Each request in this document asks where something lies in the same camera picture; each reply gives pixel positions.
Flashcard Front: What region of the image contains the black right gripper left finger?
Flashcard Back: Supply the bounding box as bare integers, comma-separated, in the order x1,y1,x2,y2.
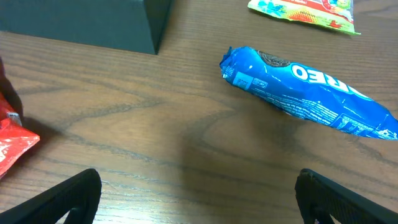
1,169,102,224

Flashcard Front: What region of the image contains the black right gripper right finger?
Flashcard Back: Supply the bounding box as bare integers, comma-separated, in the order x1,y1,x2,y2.
295,169,397,224

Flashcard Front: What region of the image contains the red Hacks candy bag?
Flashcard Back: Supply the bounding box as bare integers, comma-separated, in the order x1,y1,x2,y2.
0,95,40,177

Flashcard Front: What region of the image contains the green Haribo gummy bag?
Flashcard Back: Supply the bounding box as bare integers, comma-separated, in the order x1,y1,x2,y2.
248,0,358,35

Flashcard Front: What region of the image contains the blue Oreo cookie pack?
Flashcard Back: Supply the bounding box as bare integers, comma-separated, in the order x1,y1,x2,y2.
220,47,397,141

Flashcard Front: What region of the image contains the dark green open box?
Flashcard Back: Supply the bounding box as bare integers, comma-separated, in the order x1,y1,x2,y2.
1,0,173,55

